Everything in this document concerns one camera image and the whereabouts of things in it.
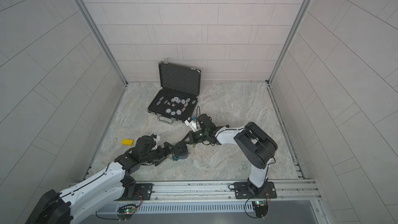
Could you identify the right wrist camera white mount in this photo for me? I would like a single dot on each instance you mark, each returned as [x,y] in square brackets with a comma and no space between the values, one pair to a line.
[192,124]

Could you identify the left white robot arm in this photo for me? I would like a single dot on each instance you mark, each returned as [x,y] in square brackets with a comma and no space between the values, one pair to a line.
[76,203]

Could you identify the left circuit board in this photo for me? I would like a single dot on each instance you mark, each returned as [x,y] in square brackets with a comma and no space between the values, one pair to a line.
[129,209]

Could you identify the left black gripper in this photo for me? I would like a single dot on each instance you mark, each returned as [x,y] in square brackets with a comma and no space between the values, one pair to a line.
[163,153]

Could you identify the yellow block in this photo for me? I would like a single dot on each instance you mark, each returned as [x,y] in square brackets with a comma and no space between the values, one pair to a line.
[128,142]

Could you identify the circuit board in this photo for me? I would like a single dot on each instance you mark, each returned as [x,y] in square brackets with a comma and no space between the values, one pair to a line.
[129,209]
[260,208]

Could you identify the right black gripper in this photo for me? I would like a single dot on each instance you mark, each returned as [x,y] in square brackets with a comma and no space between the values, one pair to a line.
[190,143]

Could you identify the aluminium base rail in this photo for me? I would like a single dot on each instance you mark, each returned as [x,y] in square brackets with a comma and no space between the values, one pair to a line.
[212,191]

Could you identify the right circuit board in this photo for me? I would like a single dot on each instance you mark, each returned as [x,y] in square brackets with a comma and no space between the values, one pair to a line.
[260,208]

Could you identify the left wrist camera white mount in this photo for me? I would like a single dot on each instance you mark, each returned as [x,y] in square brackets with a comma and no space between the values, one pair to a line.
[156,139]

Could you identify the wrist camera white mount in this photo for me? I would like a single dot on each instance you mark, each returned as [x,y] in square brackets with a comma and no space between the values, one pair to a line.
[156,139]
[192,124]

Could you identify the open black poker chip case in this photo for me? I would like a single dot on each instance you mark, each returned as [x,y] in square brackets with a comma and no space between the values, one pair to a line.
[178,97]

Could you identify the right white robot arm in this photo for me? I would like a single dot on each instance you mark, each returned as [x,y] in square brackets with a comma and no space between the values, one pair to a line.
[257,146]

